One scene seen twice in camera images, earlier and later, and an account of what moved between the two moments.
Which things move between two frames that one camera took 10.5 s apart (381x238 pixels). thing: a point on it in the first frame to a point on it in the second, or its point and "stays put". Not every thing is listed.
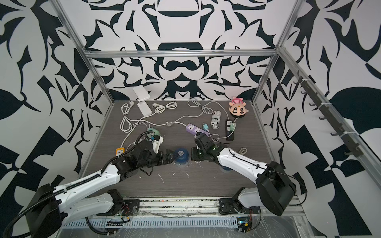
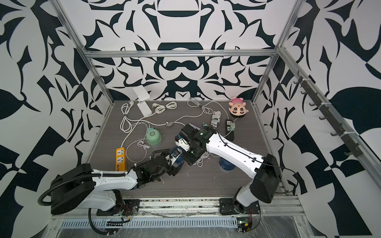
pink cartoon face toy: [237, 106] stays put
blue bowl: [225, 169] stays put
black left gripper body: [156, 159] to [172, 170]
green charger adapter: [232, 126] stays put
